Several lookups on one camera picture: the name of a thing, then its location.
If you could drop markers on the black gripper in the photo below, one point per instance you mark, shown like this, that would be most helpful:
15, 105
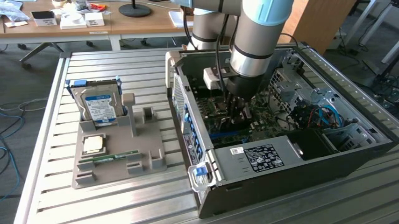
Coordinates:
245, 87

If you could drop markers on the black graphics card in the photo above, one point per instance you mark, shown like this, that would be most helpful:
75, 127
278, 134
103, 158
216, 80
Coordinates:
233, 127

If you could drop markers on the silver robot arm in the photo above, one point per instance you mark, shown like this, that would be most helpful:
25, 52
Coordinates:
256, 46

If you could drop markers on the CPU socket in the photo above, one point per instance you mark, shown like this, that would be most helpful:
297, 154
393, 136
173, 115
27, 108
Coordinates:
220, 106

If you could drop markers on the metal socket cover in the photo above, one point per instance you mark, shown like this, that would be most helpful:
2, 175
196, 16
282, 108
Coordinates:
248, 114

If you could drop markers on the tall metal disk bay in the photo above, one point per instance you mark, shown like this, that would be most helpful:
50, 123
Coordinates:
293, 98

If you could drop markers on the green motherboard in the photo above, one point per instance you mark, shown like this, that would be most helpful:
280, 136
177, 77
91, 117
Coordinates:
265, 123

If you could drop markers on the blue expansion slot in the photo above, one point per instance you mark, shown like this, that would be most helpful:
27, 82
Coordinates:
221, 135

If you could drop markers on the grey power supply unit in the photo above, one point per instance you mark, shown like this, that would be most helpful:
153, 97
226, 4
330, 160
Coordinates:
237, 163

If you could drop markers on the black plastic shroud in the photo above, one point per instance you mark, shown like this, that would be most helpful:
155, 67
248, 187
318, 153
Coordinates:
312, 144

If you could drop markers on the stack of papers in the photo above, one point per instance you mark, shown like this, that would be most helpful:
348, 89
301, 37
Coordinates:
179, 22

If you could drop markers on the brown cardboard box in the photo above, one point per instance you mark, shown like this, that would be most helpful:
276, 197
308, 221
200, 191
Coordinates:
189, 15

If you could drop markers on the wooden cabinet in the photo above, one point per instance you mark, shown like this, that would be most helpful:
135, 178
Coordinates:
318, 21

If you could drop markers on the low metal disk bay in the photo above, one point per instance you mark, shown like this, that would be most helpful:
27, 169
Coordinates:
353, 137

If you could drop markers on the black open PC case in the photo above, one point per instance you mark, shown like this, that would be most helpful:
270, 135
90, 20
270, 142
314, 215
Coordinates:
281, 186

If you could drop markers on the grey parts rack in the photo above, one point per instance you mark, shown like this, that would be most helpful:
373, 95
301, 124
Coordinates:
125, 144

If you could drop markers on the hard disk in blue caddy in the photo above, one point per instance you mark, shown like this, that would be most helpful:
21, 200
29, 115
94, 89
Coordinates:
98, 105

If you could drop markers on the black round lamp base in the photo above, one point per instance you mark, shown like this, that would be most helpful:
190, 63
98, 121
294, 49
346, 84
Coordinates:
134, 11

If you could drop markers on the green RAM stick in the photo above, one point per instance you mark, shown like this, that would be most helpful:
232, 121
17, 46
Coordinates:
109, 157

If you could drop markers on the silver CPU chip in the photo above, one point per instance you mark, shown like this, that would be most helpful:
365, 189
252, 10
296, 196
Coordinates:
94, 144

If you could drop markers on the plain white box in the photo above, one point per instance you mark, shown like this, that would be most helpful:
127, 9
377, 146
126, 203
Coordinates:
94, 19

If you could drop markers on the orange plastic item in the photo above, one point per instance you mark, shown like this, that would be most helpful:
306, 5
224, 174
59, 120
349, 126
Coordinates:
98, 7

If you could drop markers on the white box with tape roll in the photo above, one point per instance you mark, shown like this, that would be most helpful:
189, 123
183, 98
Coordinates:
73, 21

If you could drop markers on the white box with black top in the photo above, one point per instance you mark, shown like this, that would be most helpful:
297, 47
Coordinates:
43, 17

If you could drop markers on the wooden desk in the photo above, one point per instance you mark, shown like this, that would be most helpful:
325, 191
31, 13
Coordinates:
31, 31

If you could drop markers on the white paper card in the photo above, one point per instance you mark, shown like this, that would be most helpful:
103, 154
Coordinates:
15, 24

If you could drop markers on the clear plastic bag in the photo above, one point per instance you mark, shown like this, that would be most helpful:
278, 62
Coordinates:
13, 11

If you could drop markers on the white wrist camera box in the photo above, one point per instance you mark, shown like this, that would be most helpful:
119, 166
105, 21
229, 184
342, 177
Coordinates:
212, 78

